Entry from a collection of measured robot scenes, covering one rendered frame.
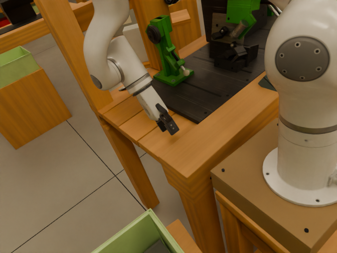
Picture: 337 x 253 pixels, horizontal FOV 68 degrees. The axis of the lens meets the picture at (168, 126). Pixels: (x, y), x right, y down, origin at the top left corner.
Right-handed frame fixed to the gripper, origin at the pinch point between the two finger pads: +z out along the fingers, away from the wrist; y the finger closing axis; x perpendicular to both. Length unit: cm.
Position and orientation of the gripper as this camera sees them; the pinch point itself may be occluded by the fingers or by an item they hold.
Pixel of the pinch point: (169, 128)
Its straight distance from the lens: 80.8
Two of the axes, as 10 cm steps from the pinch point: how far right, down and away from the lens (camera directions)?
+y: 3.1, 0.9, -9.5
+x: 7.9, -5.9, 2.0
